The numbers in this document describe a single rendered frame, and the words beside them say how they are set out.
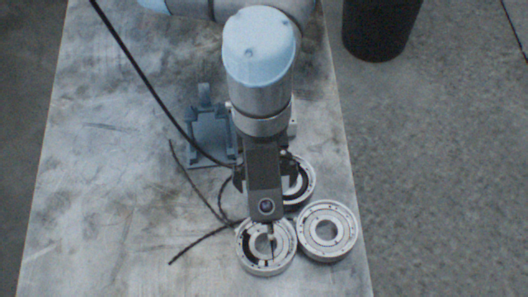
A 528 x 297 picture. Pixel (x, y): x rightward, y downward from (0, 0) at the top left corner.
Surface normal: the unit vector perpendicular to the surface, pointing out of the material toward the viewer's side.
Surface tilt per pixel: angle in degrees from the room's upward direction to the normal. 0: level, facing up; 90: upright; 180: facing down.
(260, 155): 31
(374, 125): 0
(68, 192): 0
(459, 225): 0
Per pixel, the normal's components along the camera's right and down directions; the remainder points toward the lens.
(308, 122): -0.02, -0.52
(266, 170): 0.04, -0.01
